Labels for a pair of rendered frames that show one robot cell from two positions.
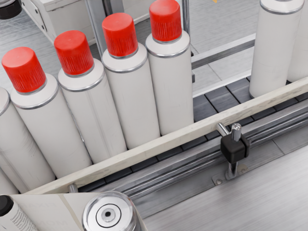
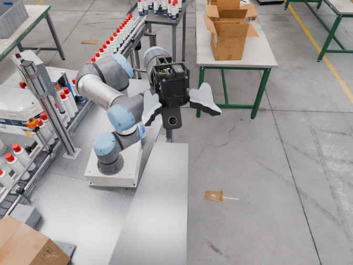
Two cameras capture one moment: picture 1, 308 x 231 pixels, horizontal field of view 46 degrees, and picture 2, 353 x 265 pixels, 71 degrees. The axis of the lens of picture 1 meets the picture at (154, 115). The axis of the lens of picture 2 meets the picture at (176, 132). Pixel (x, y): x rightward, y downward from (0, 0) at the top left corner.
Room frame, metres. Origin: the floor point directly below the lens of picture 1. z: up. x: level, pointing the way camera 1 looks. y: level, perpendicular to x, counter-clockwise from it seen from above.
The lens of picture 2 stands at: (1.55, -0.49, 2.11)
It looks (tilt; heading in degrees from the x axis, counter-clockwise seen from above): 47 degrees down; 119
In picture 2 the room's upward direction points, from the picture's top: straight up
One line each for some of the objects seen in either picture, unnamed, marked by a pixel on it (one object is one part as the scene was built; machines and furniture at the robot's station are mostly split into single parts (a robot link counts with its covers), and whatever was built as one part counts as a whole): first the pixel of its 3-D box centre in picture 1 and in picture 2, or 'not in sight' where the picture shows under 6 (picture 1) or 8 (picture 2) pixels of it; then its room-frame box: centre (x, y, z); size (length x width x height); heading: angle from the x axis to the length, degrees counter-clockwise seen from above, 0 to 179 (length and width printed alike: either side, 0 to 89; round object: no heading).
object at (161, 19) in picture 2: not in sight; (161, 40); (-0.22, 2.26, 0.46); 0.73 x 0.62 x 0.93; 106
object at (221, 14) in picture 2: not in sight; (229, 17); (0.71, 2.23, 0.96); 0.53 x 0.45 x 0.37; 28
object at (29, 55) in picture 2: not in sight; (34, 75); (0.39, 0.09, 1.38); 0.17 x 0.10 x 0.19; 161
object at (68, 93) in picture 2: not in sight; (70, 100); (0.24, 0.32, 0.98); 0.05 x 0.05 x 0.20
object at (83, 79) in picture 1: (93, 108); (49, 125); (0.30, 0.07, 0.98); 0.05 x 0.05 x 0.20
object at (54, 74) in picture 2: not in sight; (53, 75); (0.13, 0.34, 1.14); 0.14 x 0.11 x 0.01; 106
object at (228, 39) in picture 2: not in sight; (229, 34); (0.86, 1.85, 0.97); 0.51 x 0.39 x 0.37; 32
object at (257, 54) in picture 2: not in sight; (222, 46); (0.55, 2.65, 0.39); 2.20 x 0.80 x 0.78; 117
